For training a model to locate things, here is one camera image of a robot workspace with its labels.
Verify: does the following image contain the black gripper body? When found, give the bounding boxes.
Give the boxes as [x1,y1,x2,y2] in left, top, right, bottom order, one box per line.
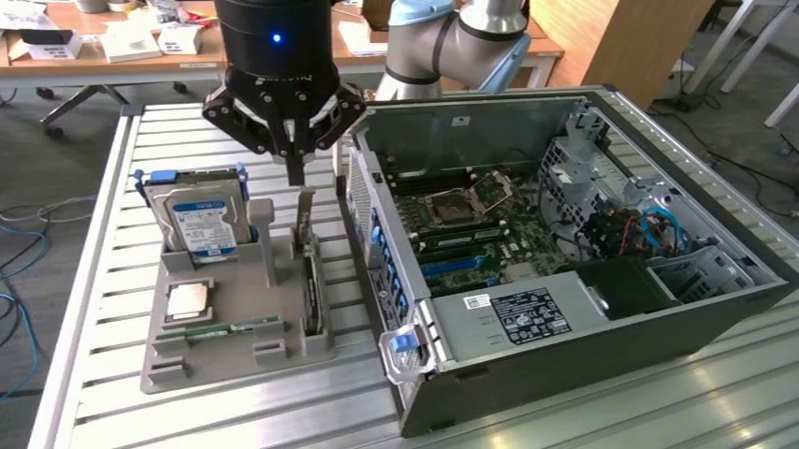
[215,0,343,123]

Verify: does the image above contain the graphics card with black fan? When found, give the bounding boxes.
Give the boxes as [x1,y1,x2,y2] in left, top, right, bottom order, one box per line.
[291,185,329,339]

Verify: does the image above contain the wooden desk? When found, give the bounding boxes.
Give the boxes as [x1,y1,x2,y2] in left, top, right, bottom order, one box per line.
[0,0,227,139]
[329,0,567,102]

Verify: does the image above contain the white papers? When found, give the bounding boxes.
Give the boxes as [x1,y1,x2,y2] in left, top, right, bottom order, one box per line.
[336,20,389,58]

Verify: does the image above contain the small white labelled box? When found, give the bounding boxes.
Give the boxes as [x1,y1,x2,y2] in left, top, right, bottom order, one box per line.
[156,24,204,57]

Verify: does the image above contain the brown cardboard box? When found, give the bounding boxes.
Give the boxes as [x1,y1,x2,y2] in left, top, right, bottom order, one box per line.
[360,0,393,32]

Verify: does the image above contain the hard disk in blue carrier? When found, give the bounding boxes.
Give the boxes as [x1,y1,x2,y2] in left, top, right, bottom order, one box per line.
[131,162,260,264]

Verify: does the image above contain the flat white box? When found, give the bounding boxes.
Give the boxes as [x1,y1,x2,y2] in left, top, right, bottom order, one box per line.
[97,22,165,64]

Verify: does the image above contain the CPU socket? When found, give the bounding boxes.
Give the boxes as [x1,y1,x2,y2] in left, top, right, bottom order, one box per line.
[423,189,483,230]

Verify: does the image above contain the metal socket cover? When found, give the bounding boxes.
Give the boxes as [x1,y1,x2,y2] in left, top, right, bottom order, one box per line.
[467,169,520,216]

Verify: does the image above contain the green RAM stick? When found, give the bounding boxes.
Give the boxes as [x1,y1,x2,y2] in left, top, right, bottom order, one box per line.
[155,319,271,340]
[416,225,504,250]

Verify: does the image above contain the white box with black lid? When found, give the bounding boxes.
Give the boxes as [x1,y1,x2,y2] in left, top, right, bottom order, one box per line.
[16,28,84,62]

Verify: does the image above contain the blue expansion slot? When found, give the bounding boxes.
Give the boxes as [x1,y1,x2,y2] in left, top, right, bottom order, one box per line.
[419,254,489,278]

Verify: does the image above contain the grey parts rack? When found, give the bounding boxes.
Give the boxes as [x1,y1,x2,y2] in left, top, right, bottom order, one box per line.
[137,197,341,395]

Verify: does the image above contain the silver CPU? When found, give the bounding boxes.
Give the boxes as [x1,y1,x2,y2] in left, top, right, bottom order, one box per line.
[165,282,211,322]

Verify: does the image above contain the perforated metal drive cage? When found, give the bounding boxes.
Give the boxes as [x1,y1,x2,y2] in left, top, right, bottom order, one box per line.
[537,137,627,236]

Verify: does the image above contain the blue case latch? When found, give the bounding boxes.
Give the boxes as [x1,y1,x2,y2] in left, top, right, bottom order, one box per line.
[387,332,419,359]

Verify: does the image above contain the grey power supply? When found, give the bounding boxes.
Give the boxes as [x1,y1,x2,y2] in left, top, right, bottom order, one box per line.
[428,272,611,364]

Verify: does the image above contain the white box with red button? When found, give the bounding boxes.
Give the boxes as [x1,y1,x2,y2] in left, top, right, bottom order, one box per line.
[663,59,698,102]

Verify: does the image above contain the open black PC case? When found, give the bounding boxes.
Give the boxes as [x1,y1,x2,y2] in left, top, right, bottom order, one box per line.
[331,89,790,439]

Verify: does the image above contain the metal disk bay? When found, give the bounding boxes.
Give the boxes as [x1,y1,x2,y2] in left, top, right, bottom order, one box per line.
[644,245,758,305]

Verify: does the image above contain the grey floor cable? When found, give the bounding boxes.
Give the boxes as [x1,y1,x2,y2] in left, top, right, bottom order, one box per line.
[0,195,100,225]

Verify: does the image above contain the red wire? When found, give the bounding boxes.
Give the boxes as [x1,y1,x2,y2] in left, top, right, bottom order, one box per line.
[615,212,652,256]

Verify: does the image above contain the blue floor cable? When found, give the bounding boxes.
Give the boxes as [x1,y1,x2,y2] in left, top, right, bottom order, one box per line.
[0,223,49,402]

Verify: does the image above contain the black plastic air duct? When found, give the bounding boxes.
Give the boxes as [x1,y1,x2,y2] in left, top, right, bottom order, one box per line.
[569,259,683,322]

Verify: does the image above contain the blue wire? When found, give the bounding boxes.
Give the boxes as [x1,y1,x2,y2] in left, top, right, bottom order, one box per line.
[638,205,692,256]

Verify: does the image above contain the white table frame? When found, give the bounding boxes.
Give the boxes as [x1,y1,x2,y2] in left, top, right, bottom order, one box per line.
[682,0,799,128]

